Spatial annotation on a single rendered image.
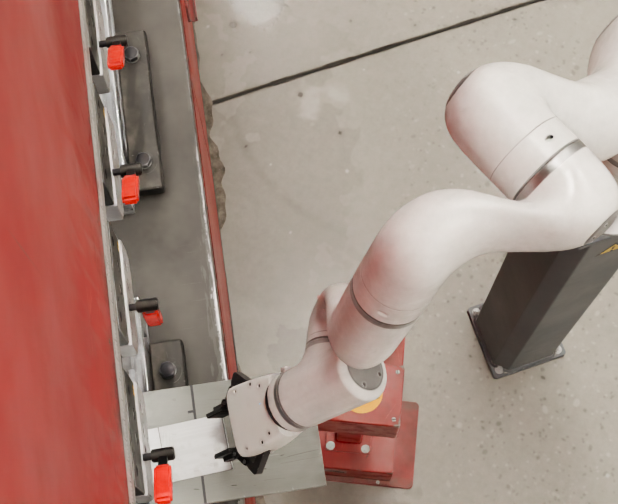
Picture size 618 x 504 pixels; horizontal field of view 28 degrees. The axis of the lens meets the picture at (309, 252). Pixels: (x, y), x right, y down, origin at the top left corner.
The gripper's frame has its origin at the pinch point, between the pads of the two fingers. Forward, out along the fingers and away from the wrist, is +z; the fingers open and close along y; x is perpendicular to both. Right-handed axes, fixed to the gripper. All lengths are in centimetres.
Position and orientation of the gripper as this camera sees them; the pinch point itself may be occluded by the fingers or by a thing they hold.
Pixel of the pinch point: (224, 433)
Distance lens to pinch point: 185.0
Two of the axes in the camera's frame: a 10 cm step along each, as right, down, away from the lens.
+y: 2.1, 9.3, -3.0
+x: 7.6, 0.3, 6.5
